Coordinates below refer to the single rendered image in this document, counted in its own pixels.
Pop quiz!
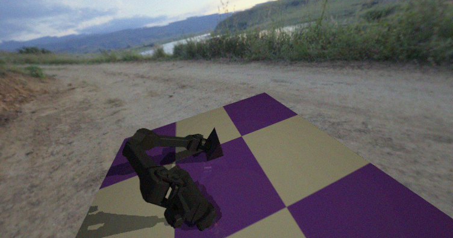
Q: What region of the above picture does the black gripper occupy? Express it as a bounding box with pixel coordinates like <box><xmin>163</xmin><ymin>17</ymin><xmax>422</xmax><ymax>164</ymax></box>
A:
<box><xmin>194</xmin><ymin>202</ymin><xmax>216</xmax><ymax>231</ymax></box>

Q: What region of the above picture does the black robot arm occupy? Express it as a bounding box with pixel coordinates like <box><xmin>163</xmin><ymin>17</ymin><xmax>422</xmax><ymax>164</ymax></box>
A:
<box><xmin>122</xmin><ymin>128</ymin><xmax>213</xmax><ymax>229</ymax></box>

